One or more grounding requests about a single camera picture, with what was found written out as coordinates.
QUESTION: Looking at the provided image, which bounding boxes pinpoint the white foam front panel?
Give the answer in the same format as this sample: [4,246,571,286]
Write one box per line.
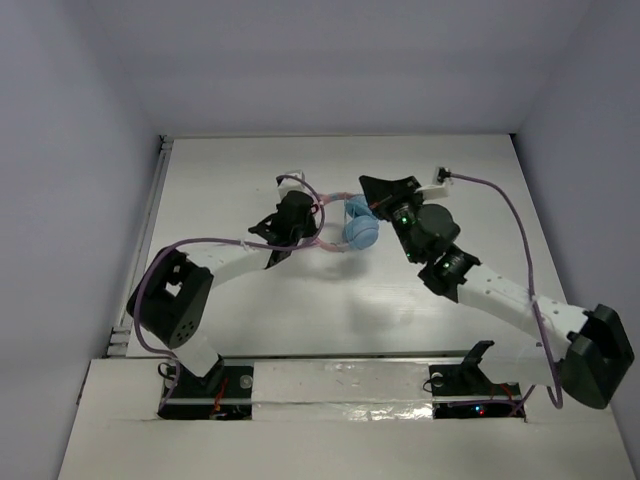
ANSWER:
[251,360,433,422]

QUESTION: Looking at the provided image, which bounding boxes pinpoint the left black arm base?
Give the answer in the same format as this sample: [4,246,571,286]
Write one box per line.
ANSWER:
[157,362,254,421]

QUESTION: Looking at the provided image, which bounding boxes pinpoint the pink blue cat-ear headphones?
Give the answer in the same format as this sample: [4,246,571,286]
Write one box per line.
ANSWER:
[314,192,379,253]

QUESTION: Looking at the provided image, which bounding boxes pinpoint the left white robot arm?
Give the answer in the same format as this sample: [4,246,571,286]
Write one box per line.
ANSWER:
[126,190,320,394]

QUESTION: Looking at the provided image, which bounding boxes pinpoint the aluminium rail left edge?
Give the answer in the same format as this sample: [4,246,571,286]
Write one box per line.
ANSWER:
[104,135,174,358]

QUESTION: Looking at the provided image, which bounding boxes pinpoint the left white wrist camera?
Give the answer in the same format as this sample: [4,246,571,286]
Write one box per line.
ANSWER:
[276,170,306,199]

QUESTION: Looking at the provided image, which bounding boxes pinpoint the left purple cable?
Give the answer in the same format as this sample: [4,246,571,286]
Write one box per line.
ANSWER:
[133,173,329,416]

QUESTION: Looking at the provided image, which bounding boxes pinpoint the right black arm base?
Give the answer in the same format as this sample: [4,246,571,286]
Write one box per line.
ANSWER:
[422,340,526,420]

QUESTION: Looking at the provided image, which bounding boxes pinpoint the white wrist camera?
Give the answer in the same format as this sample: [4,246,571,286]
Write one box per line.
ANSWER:
[276,170,306,199]
[416,167,453,201]

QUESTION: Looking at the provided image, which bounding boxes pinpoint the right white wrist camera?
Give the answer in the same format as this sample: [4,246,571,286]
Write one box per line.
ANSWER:
[416,167,453,201]

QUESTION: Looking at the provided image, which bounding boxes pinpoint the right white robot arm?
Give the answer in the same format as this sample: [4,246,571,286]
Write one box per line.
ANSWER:
[359,168,635,410]

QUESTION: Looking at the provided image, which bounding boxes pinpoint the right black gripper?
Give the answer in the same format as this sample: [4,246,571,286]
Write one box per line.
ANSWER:
[360,175,426,264]

